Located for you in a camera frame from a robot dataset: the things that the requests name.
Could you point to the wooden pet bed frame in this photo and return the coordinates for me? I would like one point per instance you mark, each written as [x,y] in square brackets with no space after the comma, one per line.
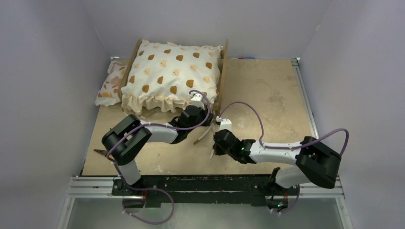
[224,75]

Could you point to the bear print white cushion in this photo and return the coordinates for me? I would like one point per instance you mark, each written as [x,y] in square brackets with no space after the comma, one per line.
[174,75]

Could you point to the floral print small pillow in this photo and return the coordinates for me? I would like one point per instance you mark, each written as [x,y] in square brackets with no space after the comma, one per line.
[108,94]

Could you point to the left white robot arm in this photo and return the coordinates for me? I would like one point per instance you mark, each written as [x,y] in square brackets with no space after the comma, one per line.
[125,140]

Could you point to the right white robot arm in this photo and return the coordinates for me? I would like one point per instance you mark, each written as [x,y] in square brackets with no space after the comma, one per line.
[308,161]

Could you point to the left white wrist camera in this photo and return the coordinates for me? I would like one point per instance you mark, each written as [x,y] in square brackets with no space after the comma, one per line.
[197,100]

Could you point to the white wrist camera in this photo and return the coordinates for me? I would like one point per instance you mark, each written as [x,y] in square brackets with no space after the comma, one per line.
[197,100]
[223,124]

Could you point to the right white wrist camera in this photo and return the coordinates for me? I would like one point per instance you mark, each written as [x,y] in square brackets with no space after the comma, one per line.
[223,124]

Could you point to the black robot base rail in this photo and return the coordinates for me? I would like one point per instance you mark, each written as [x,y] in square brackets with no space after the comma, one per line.
[255,190]

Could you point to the yellow handled pliers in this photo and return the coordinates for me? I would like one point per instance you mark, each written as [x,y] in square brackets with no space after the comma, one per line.
[100,151]

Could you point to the aluminium table frame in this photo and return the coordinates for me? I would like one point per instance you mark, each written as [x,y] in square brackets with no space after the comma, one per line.
[101,188]

